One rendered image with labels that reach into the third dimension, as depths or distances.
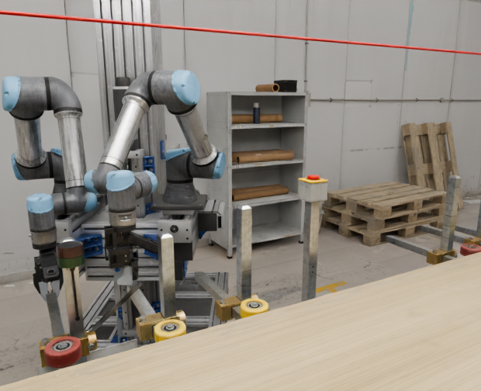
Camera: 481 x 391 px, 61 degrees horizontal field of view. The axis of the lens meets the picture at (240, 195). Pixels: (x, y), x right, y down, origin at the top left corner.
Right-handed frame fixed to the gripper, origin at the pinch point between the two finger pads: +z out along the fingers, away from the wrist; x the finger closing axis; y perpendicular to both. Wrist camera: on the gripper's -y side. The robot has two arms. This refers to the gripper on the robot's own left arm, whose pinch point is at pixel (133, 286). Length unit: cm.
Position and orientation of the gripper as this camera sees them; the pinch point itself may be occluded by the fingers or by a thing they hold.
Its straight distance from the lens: 131.3
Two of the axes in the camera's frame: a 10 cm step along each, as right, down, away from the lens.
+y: -8.8, 1.0, -4.6
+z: 0.0, 9.7, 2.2
